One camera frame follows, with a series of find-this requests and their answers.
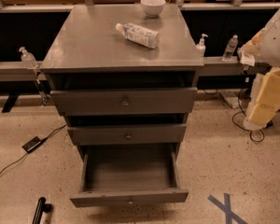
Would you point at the grey bottom drawer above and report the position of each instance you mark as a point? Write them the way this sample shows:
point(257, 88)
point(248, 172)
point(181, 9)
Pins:
point(129, 174)

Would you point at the grey drawer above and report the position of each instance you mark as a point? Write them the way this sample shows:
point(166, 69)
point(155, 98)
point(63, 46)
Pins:
point(129, 174)
point(124, 102)
point(134, 134)

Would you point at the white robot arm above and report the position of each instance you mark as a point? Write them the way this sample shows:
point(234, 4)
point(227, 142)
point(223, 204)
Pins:
point(265, 93)

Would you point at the grey top drawer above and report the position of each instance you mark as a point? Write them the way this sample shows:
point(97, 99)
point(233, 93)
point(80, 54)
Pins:
point(124, 102)

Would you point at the grey wooden drawer cabinet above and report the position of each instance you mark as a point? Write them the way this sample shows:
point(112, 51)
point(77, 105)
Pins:
point(90, 54)

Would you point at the grey middle drawer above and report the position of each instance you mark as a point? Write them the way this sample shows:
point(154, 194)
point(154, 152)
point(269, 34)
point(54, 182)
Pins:
point(134, 134)

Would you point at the lying clear plastic bottle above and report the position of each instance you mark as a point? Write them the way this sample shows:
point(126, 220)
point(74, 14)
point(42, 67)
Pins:
point(139, 34)

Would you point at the right pump sanitizer bottle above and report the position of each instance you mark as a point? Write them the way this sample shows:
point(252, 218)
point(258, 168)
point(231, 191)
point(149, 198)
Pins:
point(201, 45)

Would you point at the pump sanitizer bottle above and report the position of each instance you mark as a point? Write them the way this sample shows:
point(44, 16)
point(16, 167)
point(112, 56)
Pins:
point(201, 45)
point(28, 58)

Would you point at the white flat floor box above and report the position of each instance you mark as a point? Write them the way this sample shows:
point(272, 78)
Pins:
point(230, 98)

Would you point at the white ceramic bowl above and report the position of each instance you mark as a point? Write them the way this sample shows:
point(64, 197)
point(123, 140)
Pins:
point(152, 8)

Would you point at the black power adapter brick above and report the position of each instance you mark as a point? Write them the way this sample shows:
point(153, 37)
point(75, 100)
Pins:
point(32, 144)

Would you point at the upright clear water bottle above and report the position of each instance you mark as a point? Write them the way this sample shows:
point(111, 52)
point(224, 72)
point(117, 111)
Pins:
point(230, 48)

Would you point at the white wipes packet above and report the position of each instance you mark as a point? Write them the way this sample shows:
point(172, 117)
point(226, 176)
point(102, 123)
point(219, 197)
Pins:
point(247, 55)

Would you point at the left pump sanitizer bottle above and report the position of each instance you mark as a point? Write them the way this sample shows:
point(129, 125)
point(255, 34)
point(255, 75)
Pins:
point(28, 58)

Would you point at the blue tape cross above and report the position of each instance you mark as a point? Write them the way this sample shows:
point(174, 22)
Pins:
point(225, 207)

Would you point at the black tube object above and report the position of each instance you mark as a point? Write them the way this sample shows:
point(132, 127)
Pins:
point(43, 212)

